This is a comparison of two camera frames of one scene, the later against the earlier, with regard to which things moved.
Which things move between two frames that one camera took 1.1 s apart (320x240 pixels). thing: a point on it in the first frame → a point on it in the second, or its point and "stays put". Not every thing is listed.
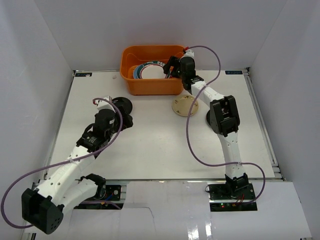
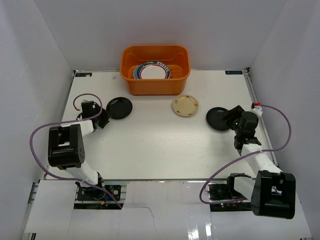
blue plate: x=135 y=72 stays put
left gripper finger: x=128 y=120 → x=105 y=115
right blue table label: x=233 y=72 stays put
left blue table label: x=83 y=74 stays put
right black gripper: x=174 y=61 → x=237 y=112
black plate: x=124 y=105 stays put
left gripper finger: x=125 y=115 → x=102 y=122
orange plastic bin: x=131 y=56 stays put
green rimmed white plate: x=152 y=70 stays put
